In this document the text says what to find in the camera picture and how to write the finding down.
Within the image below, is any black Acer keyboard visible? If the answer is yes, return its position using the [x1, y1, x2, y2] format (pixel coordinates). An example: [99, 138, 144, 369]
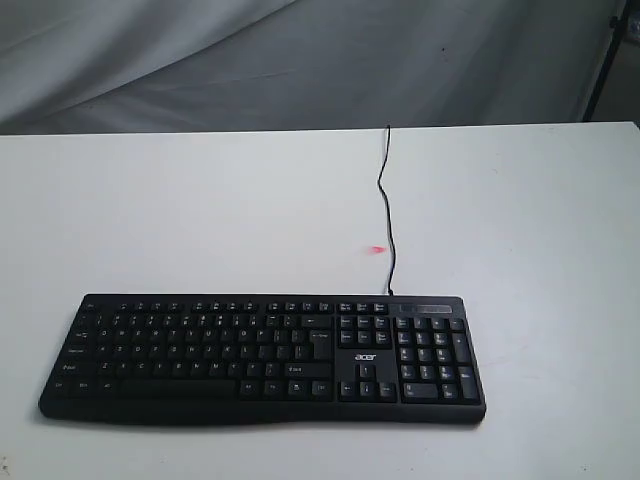
[38, 293, 486, 426]

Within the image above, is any grey backdrop cloth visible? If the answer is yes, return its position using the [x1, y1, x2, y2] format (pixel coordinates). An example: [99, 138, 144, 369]
[1, 1, 622, 134]

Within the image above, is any black keyboard cable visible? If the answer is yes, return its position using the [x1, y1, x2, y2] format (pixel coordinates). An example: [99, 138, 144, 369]
[376, 124, 396, 296]

